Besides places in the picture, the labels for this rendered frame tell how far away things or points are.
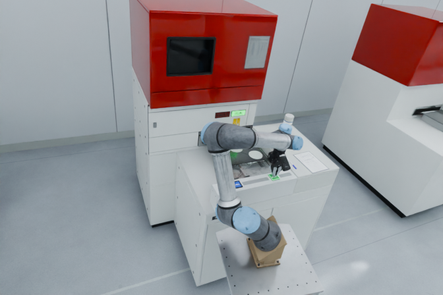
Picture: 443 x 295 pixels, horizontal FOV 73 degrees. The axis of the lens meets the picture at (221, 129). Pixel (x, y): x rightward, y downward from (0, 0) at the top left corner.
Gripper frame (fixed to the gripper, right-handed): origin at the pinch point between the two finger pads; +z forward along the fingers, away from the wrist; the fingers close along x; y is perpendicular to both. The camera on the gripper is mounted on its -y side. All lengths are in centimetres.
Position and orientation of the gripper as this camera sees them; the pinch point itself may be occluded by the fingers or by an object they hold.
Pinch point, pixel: (275, 176)
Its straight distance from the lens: 189.3
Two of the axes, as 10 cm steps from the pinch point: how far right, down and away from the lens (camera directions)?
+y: -3.8, -5.2, 7.6
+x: -9.2, 1.1, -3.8
